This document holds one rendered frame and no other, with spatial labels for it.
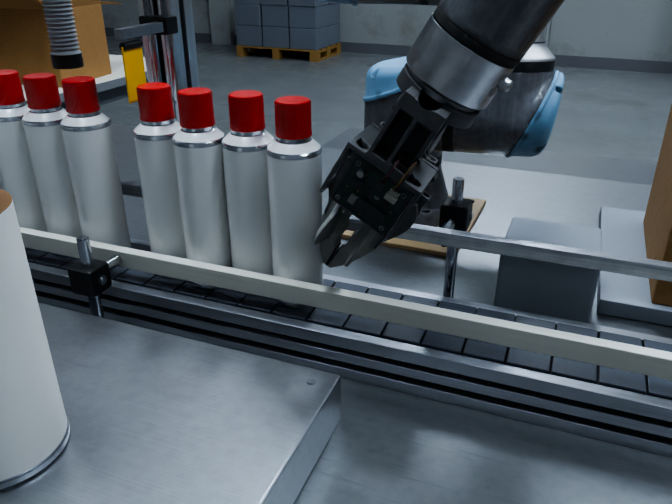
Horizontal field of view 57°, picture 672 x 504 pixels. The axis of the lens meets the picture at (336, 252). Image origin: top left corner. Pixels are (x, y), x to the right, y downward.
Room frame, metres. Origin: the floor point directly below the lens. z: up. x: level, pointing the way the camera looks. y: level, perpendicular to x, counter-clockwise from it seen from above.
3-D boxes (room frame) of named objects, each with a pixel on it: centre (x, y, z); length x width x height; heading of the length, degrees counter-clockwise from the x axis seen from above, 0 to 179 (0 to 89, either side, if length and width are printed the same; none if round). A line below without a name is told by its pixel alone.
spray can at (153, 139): (0.62, 0.18, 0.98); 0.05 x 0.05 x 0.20
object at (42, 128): (0.68, 0.32, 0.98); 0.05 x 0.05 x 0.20
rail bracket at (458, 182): (0.58, -0.12, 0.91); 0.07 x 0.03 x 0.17; 159
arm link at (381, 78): (0.89, -0.11, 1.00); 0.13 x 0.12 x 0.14; 75
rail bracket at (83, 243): (0.56, 0.25, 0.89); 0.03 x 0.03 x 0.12; 69
